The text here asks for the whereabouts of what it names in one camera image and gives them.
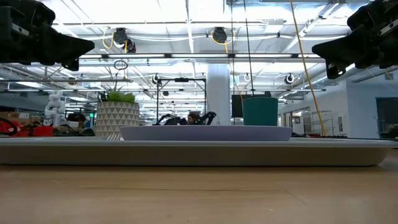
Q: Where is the succulent in white patterned pot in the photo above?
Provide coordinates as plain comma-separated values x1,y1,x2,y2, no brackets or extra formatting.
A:
95,79,141,140

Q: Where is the red background object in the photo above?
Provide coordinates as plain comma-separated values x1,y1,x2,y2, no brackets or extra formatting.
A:
12,125,53,138

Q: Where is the teal plastic cup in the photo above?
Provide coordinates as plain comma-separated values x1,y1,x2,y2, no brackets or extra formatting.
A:
241,96,279,127

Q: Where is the yellow hanging cable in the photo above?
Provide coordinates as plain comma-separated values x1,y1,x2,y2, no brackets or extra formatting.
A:
289,0,327,137

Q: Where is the grey plastic tray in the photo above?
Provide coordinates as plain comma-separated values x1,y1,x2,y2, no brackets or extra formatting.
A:
0,136,398,166

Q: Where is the black background station frame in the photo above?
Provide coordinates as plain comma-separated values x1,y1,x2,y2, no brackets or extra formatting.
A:
156,77,208,124

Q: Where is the lavender round plate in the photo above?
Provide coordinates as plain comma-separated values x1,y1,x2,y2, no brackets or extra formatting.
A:
119,124,294,142

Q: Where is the black background monitor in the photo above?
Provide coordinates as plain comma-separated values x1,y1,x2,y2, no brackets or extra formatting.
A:
231,94,270,118

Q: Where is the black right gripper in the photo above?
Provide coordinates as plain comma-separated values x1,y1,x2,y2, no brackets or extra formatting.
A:
312,0,398,80

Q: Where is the thin black vertical cable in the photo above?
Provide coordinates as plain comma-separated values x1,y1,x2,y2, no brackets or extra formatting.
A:
230,0,234,125

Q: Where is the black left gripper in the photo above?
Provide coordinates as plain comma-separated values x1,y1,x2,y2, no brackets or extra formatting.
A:
0,0,96,72

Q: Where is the white building column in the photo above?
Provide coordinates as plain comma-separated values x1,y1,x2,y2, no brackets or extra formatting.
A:
206,63,231,125

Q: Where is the person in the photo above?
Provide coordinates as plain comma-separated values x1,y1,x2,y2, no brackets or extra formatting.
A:
186,112,201,125
67,113,88,135

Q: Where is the black hanging cable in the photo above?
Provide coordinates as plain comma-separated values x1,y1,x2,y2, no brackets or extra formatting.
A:
242,0,256,97

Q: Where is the white robot figure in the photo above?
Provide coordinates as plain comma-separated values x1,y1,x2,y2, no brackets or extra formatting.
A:
44,91,67,127

